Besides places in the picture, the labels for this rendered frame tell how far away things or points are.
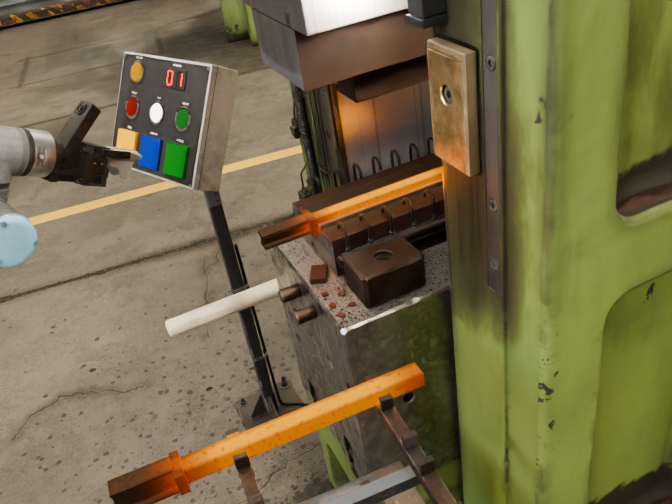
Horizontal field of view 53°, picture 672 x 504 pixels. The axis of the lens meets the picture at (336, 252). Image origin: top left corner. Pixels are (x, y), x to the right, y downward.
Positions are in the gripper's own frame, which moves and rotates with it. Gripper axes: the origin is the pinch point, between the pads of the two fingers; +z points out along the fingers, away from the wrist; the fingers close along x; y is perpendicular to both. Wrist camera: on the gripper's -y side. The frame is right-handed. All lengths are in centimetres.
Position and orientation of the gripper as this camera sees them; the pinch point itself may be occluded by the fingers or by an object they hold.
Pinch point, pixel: (136, 153)
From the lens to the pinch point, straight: 154.2
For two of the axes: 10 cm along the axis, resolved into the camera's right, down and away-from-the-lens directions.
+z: 6.2, -0.2, 7.8
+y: -2.0, 9.6, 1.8
